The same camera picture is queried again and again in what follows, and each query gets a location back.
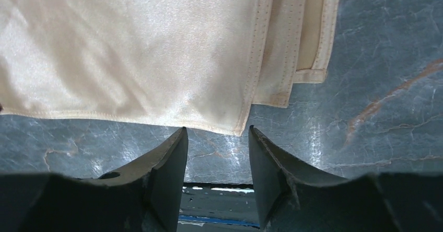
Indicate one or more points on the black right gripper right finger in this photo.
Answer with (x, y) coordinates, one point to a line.
(292, 195)

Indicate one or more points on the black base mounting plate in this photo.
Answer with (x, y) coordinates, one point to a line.
(218, 207)

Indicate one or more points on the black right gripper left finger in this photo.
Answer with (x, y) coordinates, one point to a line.
(143, 195)

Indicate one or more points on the peach satin napkin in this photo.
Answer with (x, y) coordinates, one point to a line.
(195, 63)

